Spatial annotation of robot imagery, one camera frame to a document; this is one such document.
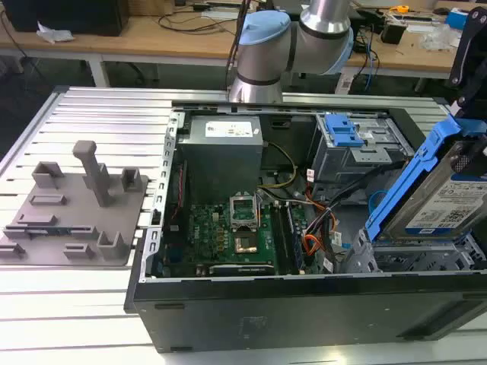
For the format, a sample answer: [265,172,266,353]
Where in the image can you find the black cables beside arm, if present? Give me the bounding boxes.
[224,0,254,90]

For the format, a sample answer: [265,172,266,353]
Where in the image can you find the black sleeved cable bundle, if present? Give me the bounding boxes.
[304,159,405,275]

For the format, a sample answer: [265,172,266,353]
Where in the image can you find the black graphics card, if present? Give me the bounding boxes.
[196,263,275,278]

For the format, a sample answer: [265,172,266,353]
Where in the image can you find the large black box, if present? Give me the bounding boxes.
[2,0,130,37]

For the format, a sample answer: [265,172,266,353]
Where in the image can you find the wooden desk with white legs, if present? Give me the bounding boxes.
[0,0,244,89]

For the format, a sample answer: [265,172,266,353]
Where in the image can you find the blue drive carrier latch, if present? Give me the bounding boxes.
[325,113,365,148]

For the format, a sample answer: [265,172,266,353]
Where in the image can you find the black open PC case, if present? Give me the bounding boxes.
[124,99,487,354]

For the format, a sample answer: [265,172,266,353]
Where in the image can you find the RAM stick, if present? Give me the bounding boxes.
[285,205,306,269]

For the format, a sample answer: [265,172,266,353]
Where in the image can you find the small black device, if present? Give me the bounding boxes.
[381,18,409,45]

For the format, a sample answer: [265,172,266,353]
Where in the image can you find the grey metal drive cage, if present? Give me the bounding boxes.
[307,113,415,191]

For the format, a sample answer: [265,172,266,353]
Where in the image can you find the green motherboard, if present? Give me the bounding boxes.
[151,201,309,278]

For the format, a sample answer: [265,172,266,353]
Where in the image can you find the blue disk wire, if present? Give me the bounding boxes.
[367,189,390,226]

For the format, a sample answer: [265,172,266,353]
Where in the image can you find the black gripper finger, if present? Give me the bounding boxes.
[451,134,487,175]

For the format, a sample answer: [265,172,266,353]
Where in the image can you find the blue cardboard box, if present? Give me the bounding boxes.
[444,9,471,27]

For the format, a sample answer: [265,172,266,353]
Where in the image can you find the grey perforated disk bay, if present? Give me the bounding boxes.
[344,227,487,275]

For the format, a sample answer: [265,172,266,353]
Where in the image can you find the clear plastic bag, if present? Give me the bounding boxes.
[421,24,460,52]

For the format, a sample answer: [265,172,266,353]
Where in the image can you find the white flat device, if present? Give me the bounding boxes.
[201,8,247,21]

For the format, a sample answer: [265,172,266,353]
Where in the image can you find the grey power supply unit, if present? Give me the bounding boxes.
[177,115,266,206]

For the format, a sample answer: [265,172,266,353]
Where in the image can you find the CPU socket with gold contacts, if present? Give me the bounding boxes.
[231,227,264,256]

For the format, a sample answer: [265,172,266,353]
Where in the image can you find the grey plastic parts rack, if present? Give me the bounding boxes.
[0,139,150,267]

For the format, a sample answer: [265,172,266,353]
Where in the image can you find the black RAM slots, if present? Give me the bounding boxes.
[270,203,300,275]

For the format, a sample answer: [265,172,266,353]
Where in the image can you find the hard disk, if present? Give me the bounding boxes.
[364,113,487,244]

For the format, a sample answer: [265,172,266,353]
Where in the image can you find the orange red wire bundle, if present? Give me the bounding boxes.
[302,188,342,267]

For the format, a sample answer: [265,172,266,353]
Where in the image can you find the metal socket cover frame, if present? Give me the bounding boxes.
[228,192,260,229]

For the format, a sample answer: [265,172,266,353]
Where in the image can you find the wooden desk with clutter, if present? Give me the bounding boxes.
[342,0,487,93]

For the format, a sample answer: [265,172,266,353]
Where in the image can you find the yellow black power cable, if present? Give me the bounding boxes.
[258,141,298,190]

